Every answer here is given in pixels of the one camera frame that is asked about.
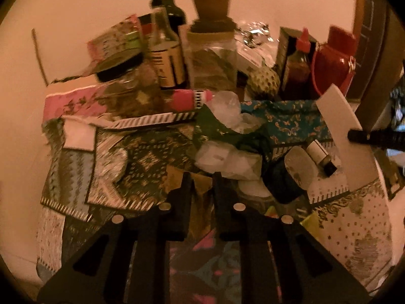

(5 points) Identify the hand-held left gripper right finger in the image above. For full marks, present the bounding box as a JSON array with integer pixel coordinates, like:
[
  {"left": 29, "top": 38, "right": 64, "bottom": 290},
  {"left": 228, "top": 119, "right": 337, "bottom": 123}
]
[{"left": 212, "top": 172, "right": 371, "bottom": 304}]

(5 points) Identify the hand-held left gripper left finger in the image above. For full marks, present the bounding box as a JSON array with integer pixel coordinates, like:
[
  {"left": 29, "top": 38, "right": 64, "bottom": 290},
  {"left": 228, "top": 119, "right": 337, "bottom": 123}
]
[{"left": 36, "top": 172, "right": 193, "bottom": 304}]

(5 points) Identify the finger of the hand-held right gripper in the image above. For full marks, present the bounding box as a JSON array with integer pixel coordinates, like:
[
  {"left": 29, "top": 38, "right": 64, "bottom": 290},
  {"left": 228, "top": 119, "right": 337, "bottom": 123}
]
[{"left": 347, "top": 128, "right": 405, "bottom": 150}]

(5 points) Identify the white card sheet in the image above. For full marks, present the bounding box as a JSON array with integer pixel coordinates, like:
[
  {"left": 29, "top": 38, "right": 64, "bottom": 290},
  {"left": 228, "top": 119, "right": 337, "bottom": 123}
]
[{"left": 316, "top": 84, "right": 378, "bottom": 194}]

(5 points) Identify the clear plastic wrap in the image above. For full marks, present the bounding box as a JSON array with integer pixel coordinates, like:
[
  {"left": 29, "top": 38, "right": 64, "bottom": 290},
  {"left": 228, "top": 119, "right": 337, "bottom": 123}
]
[
  {"left": 194, "top": 140, "right": 264, "bottom": 182},
  {"left": 211, "top": 90, "right": 264, "bottom": 134}
]

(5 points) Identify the patchwork patterned tablecloth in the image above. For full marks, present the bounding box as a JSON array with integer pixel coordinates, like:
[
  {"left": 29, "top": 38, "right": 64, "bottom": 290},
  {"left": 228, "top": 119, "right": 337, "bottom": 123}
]
[{"left": 36, "top": 87, "right": 396, "bottom": 304}]

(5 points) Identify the small white bottle black cap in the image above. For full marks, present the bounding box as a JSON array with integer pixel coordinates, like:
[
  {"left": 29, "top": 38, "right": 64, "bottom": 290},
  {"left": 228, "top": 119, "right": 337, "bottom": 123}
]
[{"left": 305, "top": 139, "right": 338, "bottom": 178}]

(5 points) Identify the dark round container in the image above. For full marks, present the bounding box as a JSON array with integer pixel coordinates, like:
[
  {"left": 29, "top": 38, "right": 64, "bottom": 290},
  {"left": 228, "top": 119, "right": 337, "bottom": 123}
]
[{"left": 262, "top": 161, "right": 305, "bottom": 204}]

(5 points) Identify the red thermos jug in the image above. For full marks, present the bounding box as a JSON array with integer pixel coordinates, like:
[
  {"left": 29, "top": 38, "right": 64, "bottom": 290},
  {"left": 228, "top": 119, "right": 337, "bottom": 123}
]
[{"left": 311, "top": 25, "right": 359, "bottom": 99}]

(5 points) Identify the brown wooden door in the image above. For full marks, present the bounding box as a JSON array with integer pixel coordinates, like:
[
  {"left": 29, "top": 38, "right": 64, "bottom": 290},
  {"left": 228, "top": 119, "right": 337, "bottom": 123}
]
[{"left": 353, "top": 0, "right": 405, "bottom": 127}]

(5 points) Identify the pink tube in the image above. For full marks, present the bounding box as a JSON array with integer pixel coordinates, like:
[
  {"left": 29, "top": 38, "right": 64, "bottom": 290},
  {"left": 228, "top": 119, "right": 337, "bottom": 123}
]
[{"left": 164, "top": 89, "right": 216, "bottom": 112}]

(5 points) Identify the sauce bottle with red cap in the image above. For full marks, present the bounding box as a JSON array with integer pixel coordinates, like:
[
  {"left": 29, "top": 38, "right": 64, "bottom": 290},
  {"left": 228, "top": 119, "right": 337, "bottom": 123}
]
[{"left": 284, "top": 28, "right": 313, "bottom": 99}]

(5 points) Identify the dark tall box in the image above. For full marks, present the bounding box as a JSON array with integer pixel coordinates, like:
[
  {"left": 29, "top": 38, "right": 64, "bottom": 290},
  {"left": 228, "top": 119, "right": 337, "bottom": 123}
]
[{"left": 275, "top": 27, "right": 317, "bottom": 99}]

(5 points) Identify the dotted patterned ball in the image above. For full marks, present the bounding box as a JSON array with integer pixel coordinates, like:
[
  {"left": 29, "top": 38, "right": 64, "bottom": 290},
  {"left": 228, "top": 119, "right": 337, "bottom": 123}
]
[{"left": 249, "top": 67, "right": 281, "bottom": 98}]

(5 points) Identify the glass jar with black lid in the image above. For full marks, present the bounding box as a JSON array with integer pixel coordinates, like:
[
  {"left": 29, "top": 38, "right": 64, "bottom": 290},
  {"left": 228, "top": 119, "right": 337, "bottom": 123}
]
[{"left": 95, "top": 53, "right": 160, "bottom": 116}]

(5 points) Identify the glass jar with cork lid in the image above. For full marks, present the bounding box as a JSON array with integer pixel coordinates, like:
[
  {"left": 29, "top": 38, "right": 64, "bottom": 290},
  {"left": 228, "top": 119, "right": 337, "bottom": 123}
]
[{"left": 183, "top": 22, "right": 238, "bottom": 93}]

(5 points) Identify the clear glass bottle with label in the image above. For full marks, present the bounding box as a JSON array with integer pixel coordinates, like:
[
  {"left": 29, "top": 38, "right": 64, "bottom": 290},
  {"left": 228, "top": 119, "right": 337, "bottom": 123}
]
[{"left": 148, "top": 6, "right": 188, "bottom": 90}]

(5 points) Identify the crumpled silver foil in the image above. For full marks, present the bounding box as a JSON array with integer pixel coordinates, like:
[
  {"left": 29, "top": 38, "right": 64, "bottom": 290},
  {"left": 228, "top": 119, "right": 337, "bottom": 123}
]
[{"left": 237, "top": 21, "right": 276, "bottom": 49}]

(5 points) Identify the pink green patterned box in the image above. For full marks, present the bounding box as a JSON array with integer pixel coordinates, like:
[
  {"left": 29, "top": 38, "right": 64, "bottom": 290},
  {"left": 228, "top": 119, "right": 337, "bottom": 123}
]
[{"left": 87, "top": 15, "right": 144, "bottom": 72}]

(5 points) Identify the dark wine bottle red cap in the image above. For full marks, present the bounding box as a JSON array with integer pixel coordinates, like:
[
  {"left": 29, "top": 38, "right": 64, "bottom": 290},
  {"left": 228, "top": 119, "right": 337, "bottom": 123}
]
[{"left": 151, "top": 0, "right": 188, "bottom": 40}]

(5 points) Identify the brown clay flowerpot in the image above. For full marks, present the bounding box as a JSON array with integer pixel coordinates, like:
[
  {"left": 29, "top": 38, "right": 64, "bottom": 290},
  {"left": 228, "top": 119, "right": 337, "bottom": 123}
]
[{"left": 184, "top": 0, "right": 236, "bottom": 23}]

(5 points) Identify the thin wooden stick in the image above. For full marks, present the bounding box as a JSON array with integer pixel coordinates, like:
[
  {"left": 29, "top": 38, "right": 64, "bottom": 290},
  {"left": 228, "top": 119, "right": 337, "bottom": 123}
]
[{"left": 31, "top": 28, "right": 49, "bottom": 87}]

